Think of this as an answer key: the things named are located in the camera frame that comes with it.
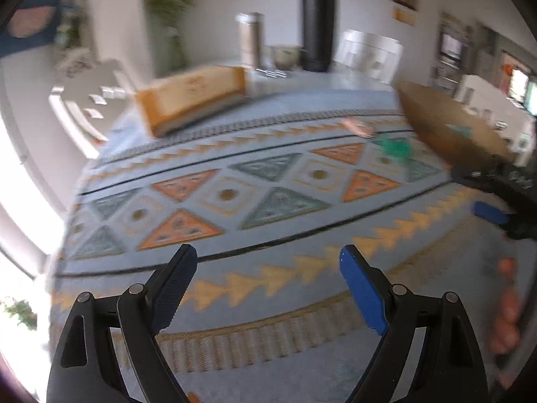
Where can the cluttered shelf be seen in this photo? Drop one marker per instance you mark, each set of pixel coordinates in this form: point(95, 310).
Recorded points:
point(452, 50)

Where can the green plant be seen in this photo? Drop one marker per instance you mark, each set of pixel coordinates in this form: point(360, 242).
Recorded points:
point(19, 312)

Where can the white chair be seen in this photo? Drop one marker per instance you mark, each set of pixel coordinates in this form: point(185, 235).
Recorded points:
point(84, 105)
point(482, 96)
point(367, 56)

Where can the yellow wall ornaments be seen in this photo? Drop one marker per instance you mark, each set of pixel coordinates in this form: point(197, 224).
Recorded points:
point(405, 16)

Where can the pink round case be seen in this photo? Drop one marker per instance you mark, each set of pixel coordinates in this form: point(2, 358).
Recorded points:
point(358, 128)

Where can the window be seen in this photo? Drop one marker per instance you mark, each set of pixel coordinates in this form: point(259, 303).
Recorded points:
point(524, 90)

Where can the white carved cabinet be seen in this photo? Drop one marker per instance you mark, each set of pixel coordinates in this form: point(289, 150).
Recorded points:
point(77, 61)

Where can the glass vase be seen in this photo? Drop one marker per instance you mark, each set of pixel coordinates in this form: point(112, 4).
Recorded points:
point(174, 50)

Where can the red door decoration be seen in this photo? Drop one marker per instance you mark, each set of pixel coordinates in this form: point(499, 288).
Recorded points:
point(508, 75)

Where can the blue wall painting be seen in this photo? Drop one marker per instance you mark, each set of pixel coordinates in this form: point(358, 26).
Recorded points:
point(29, 23)

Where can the brown woven bowl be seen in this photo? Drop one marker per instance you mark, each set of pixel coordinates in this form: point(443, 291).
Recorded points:
point(440, 121)

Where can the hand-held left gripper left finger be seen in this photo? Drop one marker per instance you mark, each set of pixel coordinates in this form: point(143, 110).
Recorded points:
point(174, 291)

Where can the teal plastic toy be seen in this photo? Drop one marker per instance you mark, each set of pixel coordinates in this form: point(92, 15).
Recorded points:
point(394, 147)
point(459, 130)

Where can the patterned blue tablecloth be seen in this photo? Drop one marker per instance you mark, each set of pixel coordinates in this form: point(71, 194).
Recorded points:
point(260, 226)

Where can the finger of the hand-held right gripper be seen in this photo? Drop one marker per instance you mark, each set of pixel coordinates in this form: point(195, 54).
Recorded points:
point(476, 175)
point(491, 213)

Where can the potted flowers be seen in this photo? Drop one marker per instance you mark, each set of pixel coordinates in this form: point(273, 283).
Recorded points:
point(71, 27)

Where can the person's right hand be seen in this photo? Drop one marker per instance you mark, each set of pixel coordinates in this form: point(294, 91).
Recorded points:
point(507, 315)

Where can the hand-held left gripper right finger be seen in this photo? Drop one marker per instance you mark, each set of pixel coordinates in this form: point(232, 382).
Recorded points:
point(363, 291)

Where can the large black thermos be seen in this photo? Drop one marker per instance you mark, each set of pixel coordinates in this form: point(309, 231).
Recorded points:
point(317, 25)

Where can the beige thermos flask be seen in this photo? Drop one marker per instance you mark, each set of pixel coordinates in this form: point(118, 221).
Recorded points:
point(250, 40)

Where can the yellow tissue pack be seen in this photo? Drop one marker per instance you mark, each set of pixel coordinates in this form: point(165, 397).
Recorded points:
point(188, 96)

